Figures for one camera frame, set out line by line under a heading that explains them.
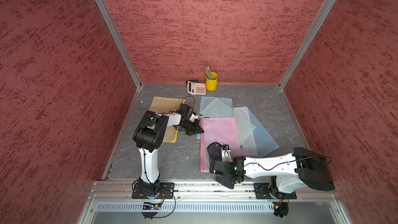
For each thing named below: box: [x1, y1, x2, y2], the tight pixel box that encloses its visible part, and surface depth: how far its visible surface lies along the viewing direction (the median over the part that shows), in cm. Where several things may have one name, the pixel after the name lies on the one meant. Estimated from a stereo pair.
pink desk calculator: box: [186, 79, 207, 95], surface depth 120 cm
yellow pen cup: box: [205, 71, 219, 91], surface depth 117 cm
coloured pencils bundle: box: [202, 65, 215, 80], surface depth 112 cm
